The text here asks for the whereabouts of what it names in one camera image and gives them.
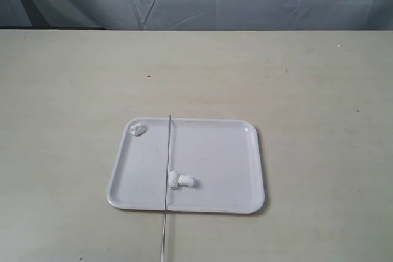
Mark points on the thin metal skewer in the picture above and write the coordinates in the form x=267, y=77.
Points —
x=165, y=206

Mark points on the white marshmallow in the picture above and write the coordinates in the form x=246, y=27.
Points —
x=186, y=181
x=137, y=129
x=173, y=179

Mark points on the white rectangular plastic tray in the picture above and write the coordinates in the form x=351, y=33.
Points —
x=222, y=155

